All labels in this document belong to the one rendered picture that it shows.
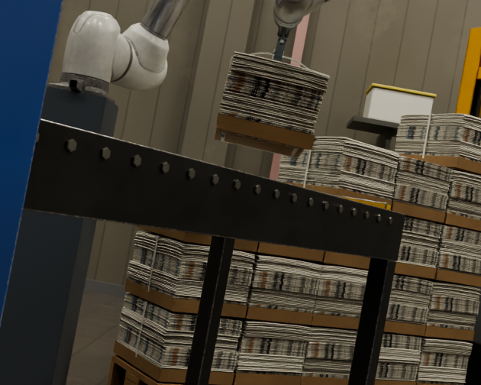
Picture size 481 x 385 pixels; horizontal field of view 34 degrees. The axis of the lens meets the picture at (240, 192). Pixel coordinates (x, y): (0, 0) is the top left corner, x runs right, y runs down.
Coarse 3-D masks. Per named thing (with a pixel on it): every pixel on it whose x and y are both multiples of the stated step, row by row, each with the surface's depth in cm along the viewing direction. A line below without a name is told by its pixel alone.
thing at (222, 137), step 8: (216, 128) 246; (216, 136) 254; (224, 136) 250; (232, 136) 248; (240, 136) 246; (240, 144) 256; (248, 144) 254; (256, 144) 252; (264, 144) 250; (272, 144) 248; (272, 152) 258; (280, 152) 255; (288, 152) 253; (296, 152) 252
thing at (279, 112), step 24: (240, 72) 224; (264, 72) 224; (288, 72) 224; (312, 72) 224; (240, 96) 226; (264, 96) 225; (288, 96) 225; (312, 96) 225; (264, 120) 226; (288, 120) 226; (312, 120) 226; (288, 144) 227
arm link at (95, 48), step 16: (80, 16) 248; (96, 16) 245; (80, 32) 243; (96, 32) 243; (112, 32) 246; (80, 48) 243; (96, 48) 243; (112, 48) 247; (128, 48) 254; (64, 64) 246; (80, 64) 242; (96, 64) 243; (112, 64) 248; (128, 64) 254; (112, 80) 257
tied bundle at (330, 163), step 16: (320, 144) 297; (336, 144) 289; (352, 144) 287; (288, 160) 311; (304, 160) 303; (320, 160) 295; (336, 160) 287; (352, 160) 288; (368, 160) 293; (384, 160) 296; (288, 176) 310; (304, 176) 302; (320, 176) 294; (336, 176) 286; (352, 176) 288; (368, 176) 292; (384, 176) 298; (368, 192) 293; (384, 192) 297
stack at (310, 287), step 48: (144, 240) 278; (432, 240) 313; (192, 288) 256; (240, 288) 266; (288, 288) 277; (336, 288) 287; (144, 336) 266; (192, 336) 258; (240, 336) 269; (288, 336) 278; (336, 336) 290; (384, 336) 303; (144, 384) 264
